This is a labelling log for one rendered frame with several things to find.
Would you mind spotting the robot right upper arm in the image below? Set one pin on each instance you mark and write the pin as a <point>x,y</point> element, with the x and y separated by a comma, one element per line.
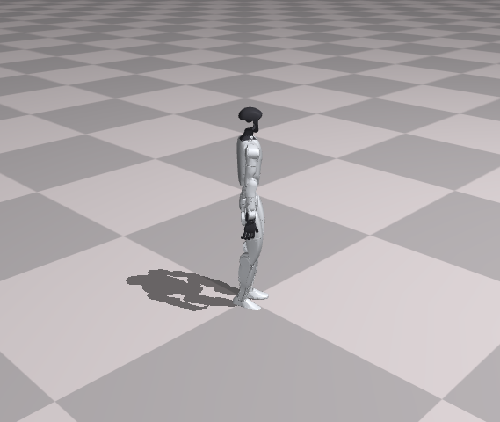
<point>251,155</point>

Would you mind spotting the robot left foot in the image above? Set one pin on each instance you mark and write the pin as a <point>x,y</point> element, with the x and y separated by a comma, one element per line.
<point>256,294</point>

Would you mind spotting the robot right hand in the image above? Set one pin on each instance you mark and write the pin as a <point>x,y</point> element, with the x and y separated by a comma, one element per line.
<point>250,227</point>

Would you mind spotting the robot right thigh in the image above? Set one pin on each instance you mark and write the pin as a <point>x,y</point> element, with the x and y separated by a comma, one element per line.
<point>254,245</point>

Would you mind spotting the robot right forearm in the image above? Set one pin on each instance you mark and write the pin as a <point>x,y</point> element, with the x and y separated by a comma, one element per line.
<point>250,195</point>

